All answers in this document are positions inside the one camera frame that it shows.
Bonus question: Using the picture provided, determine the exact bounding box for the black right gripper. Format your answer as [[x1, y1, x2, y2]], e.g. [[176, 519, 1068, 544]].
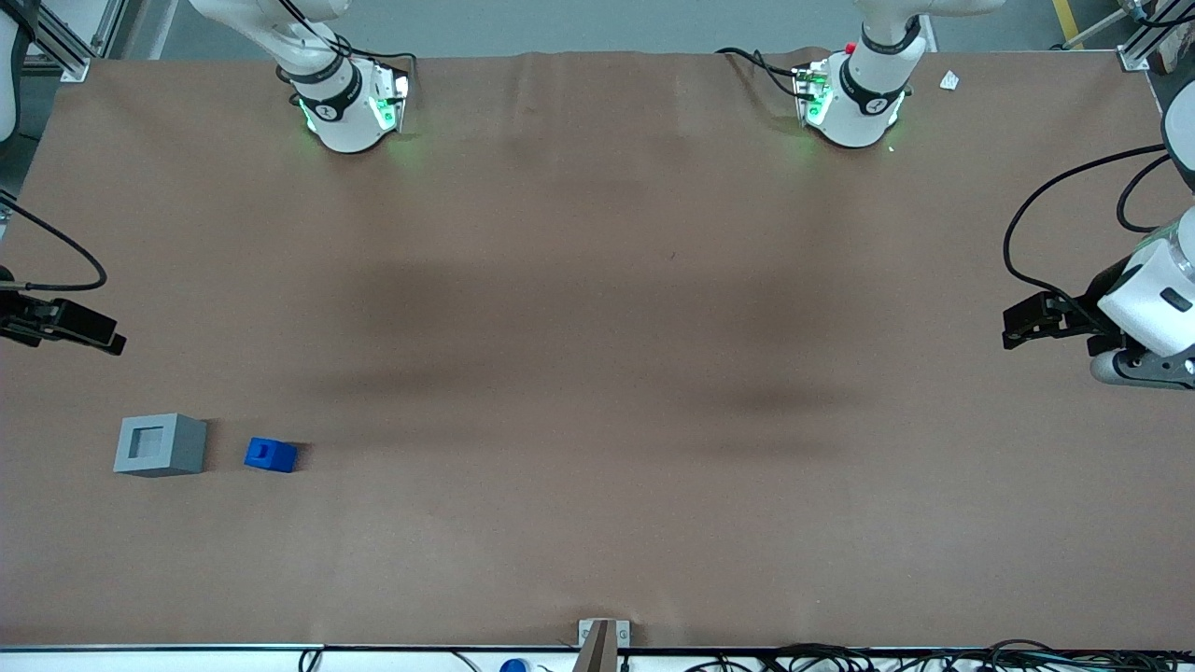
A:
[[0, 269, 128, 357]]

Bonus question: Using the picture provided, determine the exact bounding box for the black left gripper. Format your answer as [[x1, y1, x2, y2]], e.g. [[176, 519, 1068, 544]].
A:
[[1002, 254, 1136, 352]]

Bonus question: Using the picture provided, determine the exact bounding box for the blue plastic insert part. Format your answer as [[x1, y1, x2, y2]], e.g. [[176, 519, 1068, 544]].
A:
[[244, 437, 299, 474]]

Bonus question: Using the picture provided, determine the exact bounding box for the gray cube base with hole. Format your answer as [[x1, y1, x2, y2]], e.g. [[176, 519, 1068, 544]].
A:
[[113, 413, 208, 478]]

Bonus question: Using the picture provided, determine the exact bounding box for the thin wooden stick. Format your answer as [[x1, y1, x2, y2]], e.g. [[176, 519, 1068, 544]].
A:
[[1062, 9, 1136, 51]]

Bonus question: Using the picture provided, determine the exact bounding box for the brown table cover sheet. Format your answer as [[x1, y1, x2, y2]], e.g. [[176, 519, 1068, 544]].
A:
[[0, 47, 1195, 651]]

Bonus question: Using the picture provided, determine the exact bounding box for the long black left wrist cable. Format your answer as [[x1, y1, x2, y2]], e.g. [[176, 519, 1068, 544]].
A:
[[1002, 143, 1174, 328]]

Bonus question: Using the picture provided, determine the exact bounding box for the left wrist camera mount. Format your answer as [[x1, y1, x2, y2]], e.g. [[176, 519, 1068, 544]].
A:
[[1090, 347, 1195, 390]]

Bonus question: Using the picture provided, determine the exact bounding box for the short black looped cable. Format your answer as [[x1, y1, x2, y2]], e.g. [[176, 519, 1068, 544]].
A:
[[1115, 152, 1174, 234]]

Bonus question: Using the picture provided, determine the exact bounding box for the aluminium frame profile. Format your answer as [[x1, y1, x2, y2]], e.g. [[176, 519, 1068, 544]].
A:
[[21, 0, 143, 84], [1117, 0, 1195, 73]]

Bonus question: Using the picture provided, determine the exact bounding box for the white table edge rail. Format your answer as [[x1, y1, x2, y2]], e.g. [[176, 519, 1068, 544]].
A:
[[0, 643, 1195, 672]]

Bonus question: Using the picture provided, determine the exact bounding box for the black cable bundle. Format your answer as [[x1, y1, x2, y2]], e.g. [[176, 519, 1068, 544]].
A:
[[686, 638, 1195, 672]]

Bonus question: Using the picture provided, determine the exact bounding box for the black left arm base cable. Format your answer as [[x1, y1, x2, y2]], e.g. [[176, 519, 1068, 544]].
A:
[[715, 46, 815, 100]]

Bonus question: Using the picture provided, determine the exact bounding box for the black arm base cable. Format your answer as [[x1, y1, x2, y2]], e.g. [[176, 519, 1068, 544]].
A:
[[275, 0, 419, 76], [715, 46, 815, 100]]

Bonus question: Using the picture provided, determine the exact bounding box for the black right arm base cable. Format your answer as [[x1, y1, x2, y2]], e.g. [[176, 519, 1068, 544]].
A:
[[275, 0, 419, 76]]

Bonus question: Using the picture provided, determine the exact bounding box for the gray bracket with brown post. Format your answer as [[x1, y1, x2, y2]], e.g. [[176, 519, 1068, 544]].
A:
[[576, 618, 633, 672]]

